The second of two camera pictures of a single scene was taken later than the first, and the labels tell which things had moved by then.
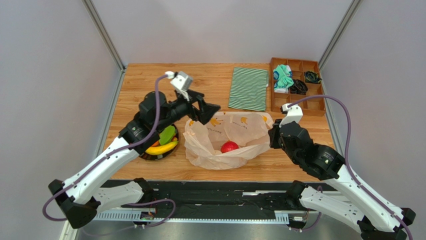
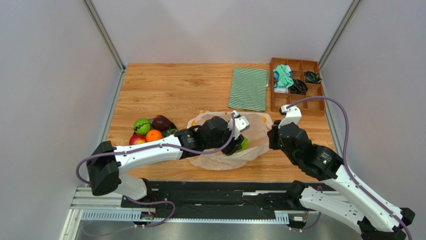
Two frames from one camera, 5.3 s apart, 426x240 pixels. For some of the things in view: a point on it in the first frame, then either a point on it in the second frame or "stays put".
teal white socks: (282, 75) stays put
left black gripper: (206, 110) -> (234, 146)
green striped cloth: (248, 90) stays put
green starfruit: (167, 135) -> (244, 145)
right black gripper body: (276, 133) stays put
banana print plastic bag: (251, 131) stays put
